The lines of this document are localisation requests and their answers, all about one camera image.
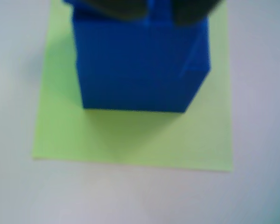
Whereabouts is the large blue cube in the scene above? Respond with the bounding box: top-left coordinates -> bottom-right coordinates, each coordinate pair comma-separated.
76,17 -> 212,114

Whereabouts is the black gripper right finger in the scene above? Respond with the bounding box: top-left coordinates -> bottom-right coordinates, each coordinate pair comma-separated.
172,0 -> 224,27

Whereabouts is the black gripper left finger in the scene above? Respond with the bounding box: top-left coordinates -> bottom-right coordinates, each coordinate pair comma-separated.
80,0 -> 150,20

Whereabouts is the green paper square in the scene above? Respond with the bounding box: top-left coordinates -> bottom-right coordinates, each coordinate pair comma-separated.
31,0 -> 234,173

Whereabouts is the small blue cube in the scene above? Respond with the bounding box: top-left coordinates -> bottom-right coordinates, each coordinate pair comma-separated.
62,0 -> 210,73

